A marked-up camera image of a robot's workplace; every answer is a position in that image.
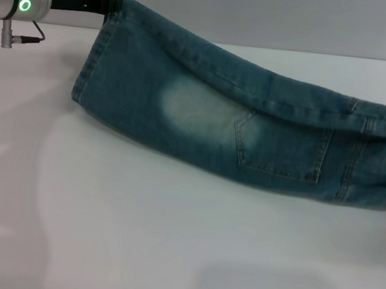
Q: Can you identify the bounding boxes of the blue denim shorts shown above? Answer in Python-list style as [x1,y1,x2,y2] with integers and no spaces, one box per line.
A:
[61,0,386,214]

